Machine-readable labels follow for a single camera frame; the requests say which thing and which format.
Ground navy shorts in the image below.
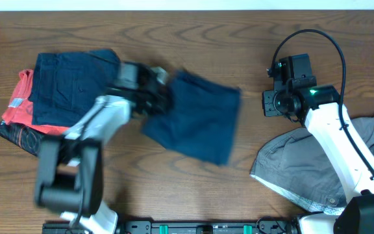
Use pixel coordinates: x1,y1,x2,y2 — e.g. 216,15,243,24
142,71,242,166
29,49,121,127

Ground grey shorts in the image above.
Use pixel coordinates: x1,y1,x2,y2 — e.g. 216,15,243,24
250,117,374,215

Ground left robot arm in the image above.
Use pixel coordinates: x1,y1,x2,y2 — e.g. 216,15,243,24
34,62,171,234

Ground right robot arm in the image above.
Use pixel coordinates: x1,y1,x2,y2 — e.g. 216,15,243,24
262,54,374,233

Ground folded navy shorts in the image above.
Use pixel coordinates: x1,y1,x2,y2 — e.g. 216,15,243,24
29,49,121,127

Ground folded black orange-print garment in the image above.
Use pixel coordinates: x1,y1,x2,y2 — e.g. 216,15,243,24
0,120,45,156

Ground folded red t-shirt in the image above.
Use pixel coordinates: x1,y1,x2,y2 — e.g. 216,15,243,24
2,70,68,135

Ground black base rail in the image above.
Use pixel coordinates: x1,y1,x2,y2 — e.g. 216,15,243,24
42,217,300,234

